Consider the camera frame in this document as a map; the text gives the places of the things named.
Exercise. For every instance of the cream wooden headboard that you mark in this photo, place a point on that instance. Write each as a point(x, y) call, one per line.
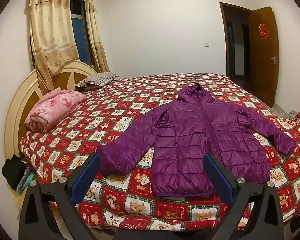
point(27, 92)

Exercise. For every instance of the brown wooden door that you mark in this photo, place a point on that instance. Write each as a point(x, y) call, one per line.
point(263, 55)

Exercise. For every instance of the dark wooden door frame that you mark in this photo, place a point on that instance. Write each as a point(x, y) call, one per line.
point(225, 40)

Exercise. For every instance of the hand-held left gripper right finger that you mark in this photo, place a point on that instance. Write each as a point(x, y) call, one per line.
point(218, 177)

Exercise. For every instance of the window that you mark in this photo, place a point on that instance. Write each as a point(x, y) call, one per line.
point(80, 27)

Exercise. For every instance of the pile of colourful clothes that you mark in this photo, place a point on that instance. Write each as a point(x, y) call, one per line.
point(298, 117)

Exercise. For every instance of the purple hooded puffer jacket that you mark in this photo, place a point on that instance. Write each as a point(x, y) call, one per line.
point(190, 140)

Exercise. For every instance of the narrow beige floral curtain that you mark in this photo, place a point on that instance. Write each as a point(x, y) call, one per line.
point(95, 30)

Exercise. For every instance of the red paper door decoration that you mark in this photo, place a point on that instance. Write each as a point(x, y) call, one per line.
point(263, 31)

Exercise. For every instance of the red checkered bear bedspread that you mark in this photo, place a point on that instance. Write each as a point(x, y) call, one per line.
point(120, 120)

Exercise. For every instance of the grey striped pillow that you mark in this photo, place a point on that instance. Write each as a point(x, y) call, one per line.
point(97, 79)

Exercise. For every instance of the pink floral folded blanket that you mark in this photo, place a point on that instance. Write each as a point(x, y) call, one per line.
point(52, 108)

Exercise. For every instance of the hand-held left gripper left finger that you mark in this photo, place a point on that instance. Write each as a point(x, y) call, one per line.
point(83, 177)

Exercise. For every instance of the teal cloth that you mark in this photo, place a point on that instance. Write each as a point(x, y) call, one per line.
point(26, 181)

